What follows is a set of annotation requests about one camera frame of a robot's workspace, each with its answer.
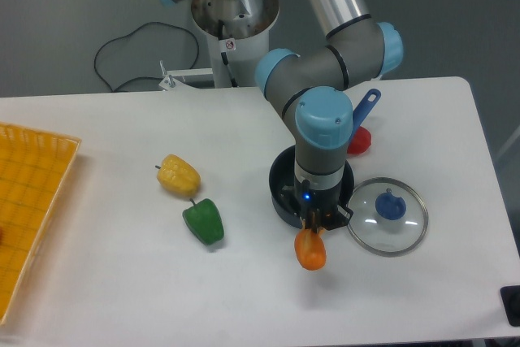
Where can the black pot blue handle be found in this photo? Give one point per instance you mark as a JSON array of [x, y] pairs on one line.
[[311, 182]]

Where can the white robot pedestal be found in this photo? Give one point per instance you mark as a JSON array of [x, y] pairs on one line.
[[237, 34]]

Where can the glass lid blue knob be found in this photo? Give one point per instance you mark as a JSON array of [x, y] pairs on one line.
[[390, 219]]

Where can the green bell pepper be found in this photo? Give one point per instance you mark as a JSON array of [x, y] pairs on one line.
[[204, 221]]

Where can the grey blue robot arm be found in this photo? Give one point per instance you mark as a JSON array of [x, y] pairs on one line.
[[358, 49]]

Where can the yellow bell pepper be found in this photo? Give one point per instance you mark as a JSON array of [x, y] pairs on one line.
[[178, 177]]

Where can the black object table corner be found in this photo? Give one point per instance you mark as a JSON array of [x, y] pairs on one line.
[[510, 298]]

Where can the white metal bracket frame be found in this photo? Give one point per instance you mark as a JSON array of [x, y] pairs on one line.
[[199, 78]]

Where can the orange bell pepper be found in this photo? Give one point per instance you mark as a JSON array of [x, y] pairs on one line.
[[310, 249]]

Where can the red bell pepper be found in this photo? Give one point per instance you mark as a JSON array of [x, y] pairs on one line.
[[360, 142]]

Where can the yellow plastic basket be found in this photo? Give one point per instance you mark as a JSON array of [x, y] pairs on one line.
[[34, 166]]

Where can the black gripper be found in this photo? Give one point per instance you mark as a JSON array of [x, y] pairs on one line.
[[316, 209]]

